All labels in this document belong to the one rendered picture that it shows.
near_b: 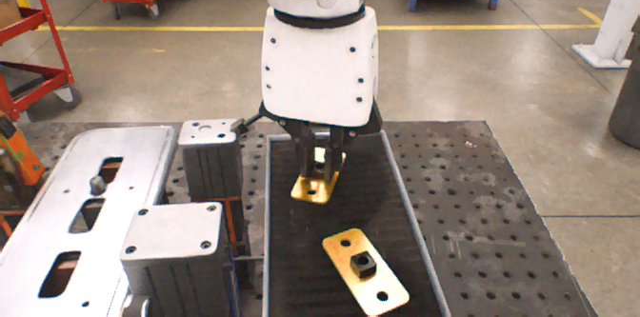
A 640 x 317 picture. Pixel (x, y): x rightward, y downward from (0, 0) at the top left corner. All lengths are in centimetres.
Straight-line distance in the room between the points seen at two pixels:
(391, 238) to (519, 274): 66
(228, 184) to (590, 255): 172
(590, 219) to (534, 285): 136
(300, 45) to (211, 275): 26
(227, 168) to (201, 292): 27
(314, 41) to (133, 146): 54
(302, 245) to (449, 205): 78
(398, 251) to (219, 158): 40
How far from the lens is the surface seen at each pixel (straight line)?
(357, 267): 38
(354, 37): 37
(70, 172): 84
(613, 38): 389
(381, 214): 44
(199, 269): 51
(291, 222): 43
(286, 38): 38
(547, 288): 106
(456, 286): 100
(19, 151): 85
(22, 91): 299
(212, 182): 77
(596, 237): 232
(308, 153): 45
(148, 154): 83
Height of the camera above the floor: 147
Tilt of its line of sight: 35 degrees down
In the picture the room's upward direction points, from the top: straight up
